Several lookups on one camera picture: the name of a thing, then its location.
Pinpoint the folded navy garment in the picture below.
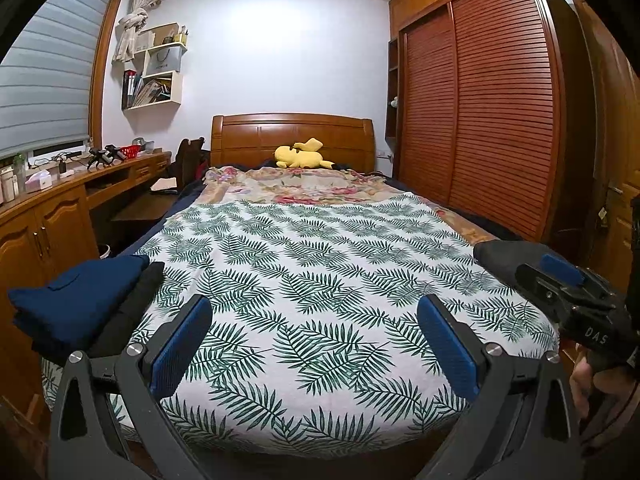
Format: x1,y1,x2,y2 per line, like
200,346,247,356
7,254,151,346

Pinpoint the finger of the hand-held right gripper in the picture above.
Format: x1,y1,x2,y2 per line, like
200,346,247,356
515,262,576,313
540,254,615,302

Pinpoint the black jacket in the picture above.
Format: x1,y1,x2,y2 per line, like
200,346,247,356
472,240,566,321

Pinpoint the wooden louvred wardrobe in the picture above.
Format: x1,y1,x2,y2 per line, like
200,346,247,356
389,0,571,243

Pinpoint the wooden desk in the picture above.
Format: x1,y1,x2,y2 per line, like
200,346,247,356
0,149,173,321

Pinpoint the grey window blind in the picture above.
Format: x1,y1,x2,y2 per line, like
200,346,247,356
0,0,117,158

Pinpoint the wooden bed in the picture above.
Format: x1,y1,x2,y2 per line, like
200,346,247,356
42,114,561,461

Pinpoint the dark desk chair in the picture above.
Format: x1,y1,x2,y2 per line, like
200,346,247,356
150,137,206,196

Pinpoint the floral blanket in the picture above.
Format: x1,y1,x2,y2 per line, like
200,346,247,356
202,166,496,241

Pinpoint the wooden window frame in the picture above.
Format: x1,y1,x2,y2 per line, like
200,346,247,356
0,0,126,171

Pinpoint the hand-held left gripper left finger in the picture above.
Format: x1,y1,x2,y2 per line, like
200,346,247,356
47,294,215,480

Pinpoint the tied beige curtain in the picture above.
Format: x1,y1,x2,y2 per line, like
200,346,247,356
112,0,161,63

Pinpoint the leaf-print blanket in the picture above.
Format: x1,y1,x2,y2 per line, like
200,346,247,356
42,192,561,458

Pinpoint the door handle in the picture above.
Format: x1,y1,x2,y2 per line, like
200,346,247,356
597,182,623,231

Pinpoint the folded black garment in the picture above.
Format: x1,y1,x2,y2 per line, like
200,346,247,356
85,261,166,361

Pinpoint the yellow plush toy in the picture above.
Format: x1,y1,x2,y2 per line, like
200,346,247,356
274,138,335,170

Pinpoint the wooden door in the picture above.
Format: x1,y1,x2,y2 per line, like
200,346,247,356
570,0,640,271

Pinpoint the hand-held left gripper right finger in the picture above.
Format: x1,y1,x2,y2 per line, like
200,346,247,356
416,294,583,480

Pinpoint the white wall shelf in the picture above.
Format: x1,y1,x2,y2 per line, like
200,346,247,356
121,22,188,111

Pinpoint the grey paper bag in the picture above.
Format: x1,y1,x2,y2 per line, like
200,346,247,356
147,45,182,73

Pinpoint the person's right hand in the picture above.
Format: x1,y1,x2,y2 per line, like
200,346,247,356
570,357,640,442

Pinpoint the white tissue box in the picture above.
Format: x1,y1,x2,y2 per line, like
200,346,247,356
25,170,52,193

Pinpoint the green bottle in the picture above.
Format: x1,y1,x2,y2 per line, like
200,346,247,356
12,152,27,193

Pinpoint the white bottle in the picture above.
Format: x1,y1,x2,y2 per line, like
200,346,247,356
0,167,18,203

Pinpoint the wooden open shelf unit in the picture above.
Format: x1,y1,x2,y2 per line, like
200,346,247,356
385,37,401,141

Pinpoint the stack of books and papers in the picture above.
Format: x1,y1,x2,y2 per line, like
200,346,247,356
134,76,173,107

